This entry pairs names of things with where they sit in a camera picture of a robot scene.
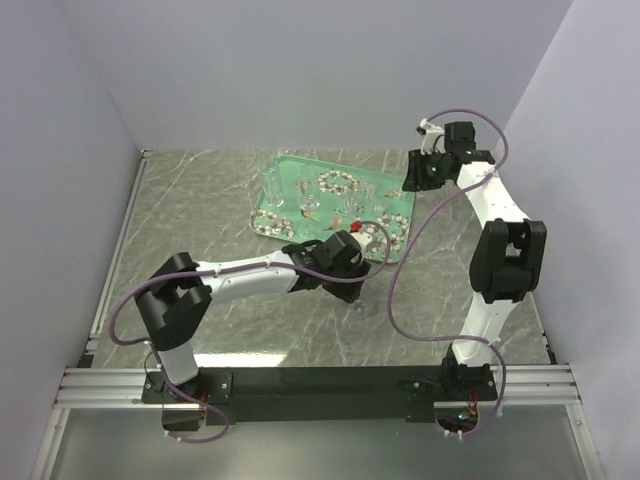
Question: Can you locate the green floral hummingbird tray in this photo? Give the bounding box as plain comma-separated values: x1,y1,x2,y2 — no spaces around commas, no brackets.
250,155,415,264

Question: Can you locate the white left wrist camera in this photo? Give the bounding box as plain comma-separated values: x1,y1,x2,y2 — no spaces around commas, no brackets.
349,221,375,251

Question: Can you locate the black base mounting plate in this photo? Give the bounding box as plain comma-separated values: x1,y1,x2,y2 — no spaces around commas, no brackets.
141,365,498,432

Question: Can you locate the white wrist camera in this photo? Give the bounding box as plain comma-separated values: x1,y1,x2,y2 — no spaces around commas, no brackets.
416,118,444,154
349,221,375,251

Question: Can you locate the clear low glass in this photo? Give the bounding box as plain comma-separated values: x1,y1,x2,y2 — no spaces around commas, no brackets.
350,299,375,318

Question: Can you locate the aluminium front rail frame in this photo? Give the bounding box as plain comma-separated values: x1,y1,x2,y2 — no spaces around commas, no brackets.
31,361,604,479

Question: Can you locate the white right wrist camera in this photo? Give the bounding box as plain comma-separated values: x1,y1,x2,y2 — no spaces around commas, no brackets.
416,118,444,154

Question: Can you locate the clear stemmed wine glass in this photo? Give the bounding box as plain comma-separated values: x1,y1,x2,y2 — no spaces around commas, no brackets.
297,165,321,239

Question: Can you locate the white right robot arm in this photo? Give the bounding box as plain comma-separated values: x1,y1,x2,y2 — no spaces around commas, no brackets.
402,119,547,401

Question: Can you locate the tall clear champagne flute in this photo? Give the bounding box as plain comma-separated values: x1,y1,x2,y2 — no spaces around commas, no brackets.
256,149,284,209

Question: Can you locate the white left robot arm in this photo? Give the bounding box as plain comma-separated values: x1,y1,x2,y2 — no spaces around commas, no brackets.
134,229,373,402

